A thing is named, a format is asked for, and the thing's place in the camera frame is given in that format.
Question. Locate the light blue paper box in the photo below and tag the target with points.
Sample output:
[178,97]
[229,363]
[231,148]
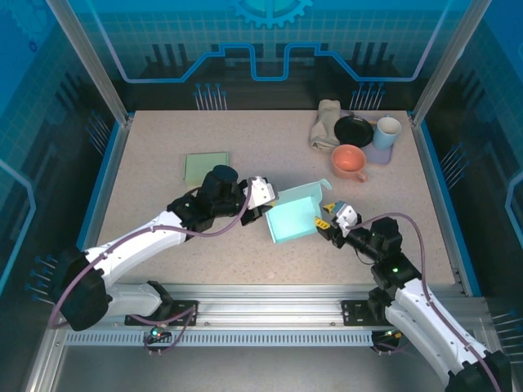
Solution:
[292,220]

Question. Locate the green paper box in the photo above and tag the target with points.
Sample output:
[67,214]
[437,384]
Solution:
[198,165]

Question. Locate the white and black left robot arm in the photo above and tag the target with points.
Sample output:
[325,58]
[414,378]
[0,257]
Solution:
[135,241]

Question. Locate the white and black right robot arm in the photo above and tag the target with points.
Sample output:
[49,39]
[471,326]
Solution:
[429,326]

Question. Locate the orange ceramic cup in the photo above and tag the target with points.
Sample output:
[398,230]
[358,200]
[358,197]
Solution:
[347,159]

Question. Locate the black plate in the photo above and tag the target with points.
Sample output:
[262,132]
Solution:
[353,131]

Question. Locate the beige folded cloth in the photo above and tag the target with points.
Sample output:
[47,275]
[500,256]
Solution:
[324,126]

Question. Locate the light blue mug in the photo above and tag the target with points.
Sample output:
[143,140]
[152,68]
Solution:
[387,130]

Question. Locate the grey metal bottom panel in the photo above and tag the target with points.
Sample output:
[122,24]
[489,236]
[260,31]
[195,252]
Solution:
[265,371]

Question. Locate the aluminium side rail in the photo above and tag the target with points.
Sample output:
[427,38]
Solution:
[105,204]
[438,204]

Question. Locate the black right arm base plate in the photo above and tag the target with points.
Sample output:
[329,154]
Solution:
[355,312]

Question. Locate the aluminium front frame rail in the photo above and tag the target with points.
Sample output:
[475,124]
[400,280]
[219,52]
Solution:
[265,306]

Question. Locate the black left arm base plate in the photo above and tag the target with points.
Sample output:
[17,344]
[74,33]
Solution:
[139,319]

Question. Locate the aluminium frame post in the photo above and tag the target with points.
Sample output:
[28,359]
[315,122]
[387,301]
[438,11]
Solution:
[96,69]
[443,69]

